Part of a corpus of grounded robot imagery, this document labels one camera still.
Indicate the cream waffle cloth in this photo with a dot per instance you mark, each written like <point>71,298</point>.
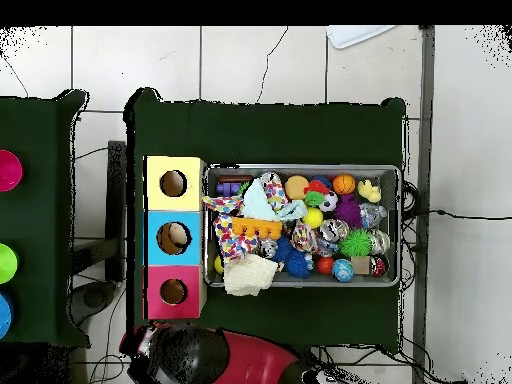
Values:
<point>248,278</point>

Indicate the colourful dotted cloth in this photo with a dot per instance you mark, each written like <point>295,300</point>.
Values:
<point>230,240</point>

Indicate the yellow duck toy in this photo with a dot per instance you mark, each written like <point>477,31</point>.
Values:
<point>369,190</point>

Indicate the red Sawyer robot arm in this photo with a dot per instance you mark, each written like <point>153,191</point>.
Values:
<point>256,360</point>

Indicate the wooden box with three holes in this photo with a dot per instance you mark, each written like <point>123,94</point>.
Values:
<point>176,200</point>

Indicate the metal mesh bin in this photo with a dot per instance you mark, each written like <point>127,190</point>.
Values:
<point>304,282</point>

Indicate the grey round base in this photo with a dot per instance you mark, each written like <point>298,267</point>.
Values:
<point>96,298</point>

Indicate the blue bowl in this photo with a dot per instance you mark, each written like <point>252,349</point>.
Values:
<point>4,316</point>

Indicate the black metal stand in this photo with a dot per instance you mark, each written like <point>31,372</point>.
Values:
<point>116,200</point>

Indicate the green bowl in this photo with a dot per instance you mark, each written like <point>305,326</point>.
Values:
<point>7,264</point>

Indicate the dark green table cloth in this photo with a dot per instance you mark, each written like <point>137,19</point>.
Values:
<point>36,220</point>
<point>260,132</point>

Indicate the orange building block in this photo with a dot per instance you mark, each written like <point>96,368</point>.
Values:
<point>256,228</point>

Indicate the pink bowl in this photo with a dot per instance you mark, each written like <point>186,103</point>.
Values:
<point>8,171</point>

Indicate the blue globe ball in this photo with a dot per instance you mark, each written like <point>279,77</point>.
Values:
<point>343,270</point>

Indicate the orange foam disc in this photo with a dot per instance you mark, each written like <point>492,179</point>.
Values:
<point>296,187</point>

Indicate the green spiky ball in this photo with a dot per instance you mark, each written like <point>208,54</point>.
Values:
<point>356,242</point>

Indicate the purple spiky ball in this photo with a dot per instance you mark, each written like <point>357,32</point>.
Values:
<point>348,212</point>

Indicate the orange mini basketball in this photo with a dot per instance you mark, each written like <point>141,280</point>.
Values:
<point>344,184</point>

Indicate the white plastic tray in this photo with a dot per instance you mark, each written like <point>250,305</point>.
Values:
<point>356,36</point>

